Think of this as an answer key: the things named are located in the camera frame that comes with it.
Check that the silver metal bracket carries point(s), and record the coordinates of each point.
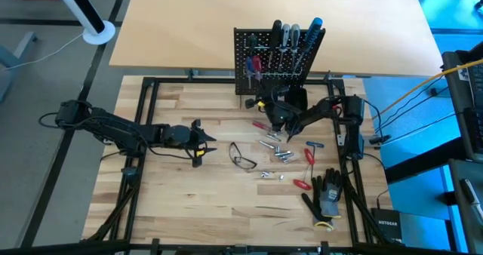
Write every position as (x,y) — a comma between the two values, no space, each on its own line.
(342,139)

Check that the grey white handheld tool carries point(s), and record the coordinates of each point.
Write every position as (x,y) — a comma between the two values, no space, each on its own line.
(469,192)

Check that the grey black work glove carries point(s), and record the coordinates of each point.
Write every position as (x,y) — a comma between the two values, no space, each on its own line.
(330,196)
(313,209)

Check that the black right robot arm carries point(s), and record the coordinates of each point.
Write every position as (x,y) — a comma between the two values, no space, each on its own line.
(320,113)

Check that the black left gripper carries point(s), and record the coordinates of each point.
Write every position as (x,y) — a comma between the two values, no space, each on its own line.
(179,134)

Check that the black Netgear network switch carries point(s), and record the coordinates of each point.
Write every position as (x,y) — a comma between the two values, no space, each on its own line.
(386,225)

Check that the black aluminium table frame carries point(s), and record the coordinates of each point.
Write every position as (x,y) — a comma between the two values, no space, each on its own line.
(177,80)

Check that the chrome tool holder rail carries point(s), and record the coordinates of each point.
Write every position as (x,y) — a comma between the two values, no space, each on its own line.
(279,74)

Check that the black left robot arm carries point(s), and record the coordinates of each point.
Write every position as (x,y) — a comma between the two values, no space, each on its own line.
(113,128)

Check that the black plastic pegboard bin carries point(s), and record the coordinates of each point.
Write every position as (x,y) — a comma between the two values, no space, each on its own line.
(300,96)

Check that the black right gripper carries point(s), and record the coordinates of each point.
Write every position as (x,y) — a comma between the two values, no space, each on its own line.
(279,113)

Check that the black screwdriver with blue cap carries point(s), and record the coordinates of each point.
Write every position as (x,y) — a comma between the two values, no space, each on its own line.
(313,32)

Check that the clear black safety glasses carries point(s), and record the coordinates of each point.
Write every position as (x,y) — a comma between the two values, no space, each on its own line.
(245,162)

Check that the grey furniture foot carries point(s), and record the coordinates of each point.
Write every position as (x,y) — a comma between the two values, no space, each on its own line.
(24,43)

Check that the light wooden desk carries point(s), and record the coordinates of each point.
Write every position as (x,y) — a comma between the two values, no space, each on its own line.
(181,28)

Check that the small black ribbed screwdriver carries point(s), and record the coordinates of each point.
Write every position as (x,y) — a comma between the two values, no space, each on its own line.
(252,42)

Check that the black equipment cart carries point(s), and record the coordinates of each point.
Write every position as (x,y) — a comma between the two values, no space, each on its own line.
(453,96)

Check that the black metal pegboard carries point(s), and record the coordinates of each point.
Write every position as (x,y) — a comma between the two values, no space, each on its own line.
(241,85)

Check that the black plastic bracket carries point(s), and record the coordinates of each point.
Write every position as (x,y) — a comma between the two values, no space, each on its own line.
(130,174)

